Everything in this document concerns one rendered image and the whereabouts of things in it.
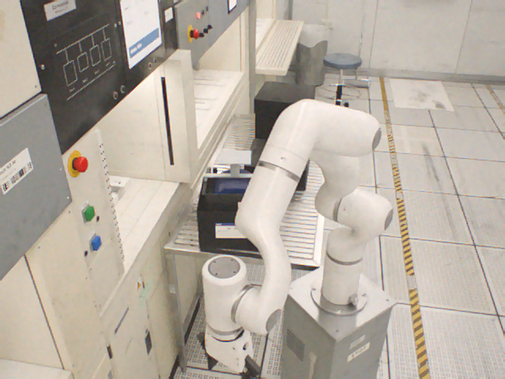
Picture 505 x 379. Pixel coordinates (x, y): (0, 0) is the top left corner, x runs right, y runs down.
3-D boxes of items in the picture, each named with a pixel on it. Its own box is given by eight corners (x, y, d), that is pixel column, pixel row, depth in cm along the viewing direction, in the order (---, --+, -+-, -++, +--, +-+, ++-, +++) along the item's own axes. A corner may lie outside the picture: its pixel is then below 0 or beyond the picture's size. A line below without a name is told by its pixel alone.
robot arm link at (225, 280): (258, 313, 96) (222, 294, 100) (259, 264, 88) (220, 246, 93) (233, 340, 90) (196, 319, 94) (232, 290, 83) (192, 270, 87)
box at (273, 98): (305, 148, 249) (308, 104, 235) (252, 143, 255) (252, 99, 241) (312, 126, 272) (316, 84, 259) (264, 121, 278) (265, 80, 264)
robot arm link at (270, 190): (336, 194, 92) (275, 339, 90) (268, 170, 100) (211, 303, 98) (323, 181, 85) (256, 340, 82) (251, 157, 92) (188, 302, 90)
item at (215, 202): (203, 241, 183) (198, 170, 166) (208, 211, 200) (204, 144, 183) (266, 242, 182) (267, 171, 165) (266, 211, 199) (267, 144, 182)
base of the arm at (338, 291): (379, 299, 158) (387, 257, 148) (337, 324, 149) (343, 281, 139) (339, 268, 171) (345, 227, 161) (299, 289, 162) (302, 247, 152)
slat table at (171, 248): (307, 392, 213) (320, 266, 172) (180, 372, 222) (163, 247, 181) (323, 223, 320) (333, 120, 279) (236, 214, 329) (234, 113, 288)
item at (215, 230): (198, 249, 180) (195, 212, 171) (205, 207, 203) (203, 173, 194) (271, 249, 180) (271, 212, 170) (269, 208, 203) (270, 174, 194)
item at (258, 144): (305, 190, 215) (307, 166, 208) (242, 185, 219) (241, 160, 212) (310, 159, 239) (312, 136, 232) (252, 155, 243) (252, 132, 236)
